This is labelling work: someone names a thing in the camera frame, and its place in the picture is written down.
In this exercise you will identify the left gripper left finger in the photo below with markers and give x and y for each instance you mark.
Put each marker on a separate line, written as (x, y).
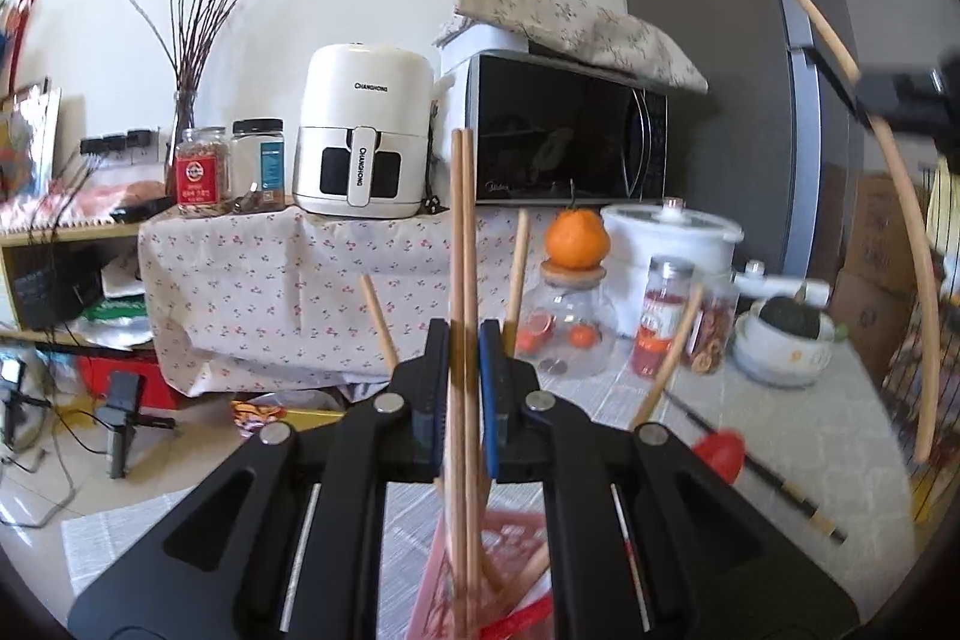
(429, 401)

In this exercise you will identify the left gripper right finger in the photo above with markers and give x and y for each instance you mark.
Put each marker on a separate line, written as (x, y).
(498, 407)

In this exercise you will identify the printed bamboo chopstick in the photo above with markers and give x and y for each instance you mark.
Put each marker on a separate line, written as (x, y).
(671, 360)

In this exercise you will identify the pink lattice utensil holder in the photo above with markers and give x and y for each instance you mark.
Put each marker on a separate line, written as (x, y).
(510, 539)

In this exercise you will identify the black chopstick gold band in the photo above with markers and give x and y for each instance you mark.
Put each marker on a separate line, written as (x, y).
(771, 478)

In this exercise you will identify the glass jar wooden lid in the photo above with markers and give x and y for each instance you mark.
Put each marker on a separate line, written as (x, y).
(566, 327)

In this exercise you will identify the orange mandarin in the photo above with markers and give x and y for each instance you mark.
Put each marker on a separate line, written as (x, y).
(577, 240)

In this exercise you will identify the grey refrigerator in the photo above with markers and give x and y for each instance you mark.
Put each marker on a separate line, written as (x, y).
(769, 144)

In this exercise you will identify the white electric pot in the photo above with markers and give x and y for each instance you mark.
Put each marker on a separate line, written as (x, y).
(640, 231)

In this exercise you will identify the red spice jar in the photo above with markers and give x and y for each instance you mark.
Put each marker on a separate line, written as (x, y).
(669, 281)

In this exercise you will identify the cardboard boxes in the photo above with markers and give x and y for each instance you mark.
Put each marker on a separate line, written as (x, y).
(873, 296)

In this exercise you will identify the floral cabinet cloth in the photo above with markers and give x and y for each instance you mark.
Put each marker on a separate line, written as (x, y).
(271, 301)

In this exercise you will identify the black microwave oven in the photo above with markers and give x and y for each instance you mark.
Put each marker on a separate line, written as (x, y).
(546, 129)

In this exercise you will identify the dried fruit jar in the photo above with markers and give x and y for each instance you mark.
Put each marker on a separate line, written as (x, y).
(706, 347)

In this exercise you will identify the dark green squash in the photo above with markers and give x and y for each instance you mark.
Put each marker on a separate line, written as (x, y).
(791, 317)

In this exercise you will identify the white air fryer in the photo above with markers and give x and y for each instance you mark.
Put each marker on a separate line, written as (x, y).
(362, 147)

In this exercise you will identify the blue label jar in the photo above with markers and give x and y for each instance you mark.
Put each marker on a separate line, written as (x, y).
(258, 180)

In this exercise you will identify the white stacked bowls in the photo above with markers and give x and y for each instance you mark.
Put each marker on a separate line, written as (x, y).
(775, 357)

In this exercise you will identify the red label jar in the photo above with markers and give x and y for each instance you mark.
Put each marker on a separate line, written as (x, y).
(201, 172)

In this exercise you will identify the floral cushion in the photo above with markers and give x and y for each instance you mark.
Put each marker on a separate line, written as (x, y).
(591, 35)

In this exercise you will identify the wooden shelf unit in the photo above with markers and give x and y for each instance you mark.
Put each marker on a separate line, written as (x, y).
(70, 224)

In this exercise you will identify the grey checked tablecloth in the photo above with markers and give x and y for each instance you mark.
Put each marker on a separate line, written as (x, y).
(283, 539)

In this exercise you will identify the dry branches in vase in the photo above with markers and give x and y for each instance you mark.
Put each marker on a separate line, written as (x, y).
(194, 26)

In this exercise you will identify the black wire rack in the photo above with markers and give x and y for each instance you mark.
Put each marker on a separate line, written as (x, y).
(932, 481)

